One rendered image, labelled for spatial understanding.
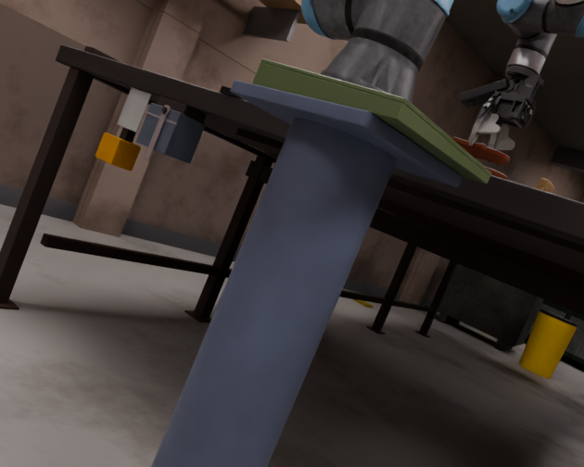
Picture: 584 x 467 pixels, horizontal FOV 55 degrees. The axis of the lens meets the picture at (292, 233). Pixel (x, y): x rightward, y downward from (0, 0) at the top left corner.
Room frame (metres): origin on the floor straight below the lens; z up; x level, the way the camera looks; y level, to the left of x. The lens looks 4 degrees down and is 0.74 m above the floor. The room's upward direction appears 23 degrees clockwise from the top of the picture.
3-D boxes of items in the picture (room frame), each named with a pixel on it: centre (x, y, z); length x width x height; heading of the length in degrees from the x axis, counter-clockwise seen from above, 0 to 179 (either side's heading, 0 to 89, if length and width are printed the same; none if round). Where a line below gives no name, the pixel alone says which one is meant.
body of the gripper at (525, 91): (1.33, -0.35, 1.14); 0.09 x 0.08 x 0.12; 49
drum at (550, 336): (5.87, -2.90, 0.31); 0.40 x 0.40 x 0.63
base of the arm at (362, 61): (0.87, -0.02, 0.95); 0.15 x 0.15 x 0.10
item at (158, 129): (1.59, 0.43, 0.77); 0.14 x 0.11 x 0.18; 54
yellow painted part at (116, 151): (1.69, 0.58, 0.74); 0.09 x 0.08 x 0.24; 54
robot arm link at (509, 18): (1.26, -0.29, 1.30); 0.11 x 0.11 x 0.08; 44
